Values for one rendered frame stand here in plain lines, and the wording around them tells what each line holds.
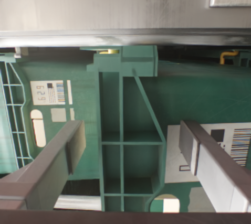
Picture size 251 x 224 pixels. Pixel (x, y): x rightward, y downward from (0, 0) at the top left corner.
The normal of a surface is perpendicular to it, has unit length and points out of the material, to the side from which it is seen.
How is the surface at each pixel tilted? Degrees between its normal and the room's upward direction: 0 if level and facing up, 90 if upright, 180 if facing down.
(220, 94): 97
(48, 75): 94
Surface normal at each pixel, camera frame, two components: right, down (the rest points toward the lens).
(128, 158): 0.06, 0.25
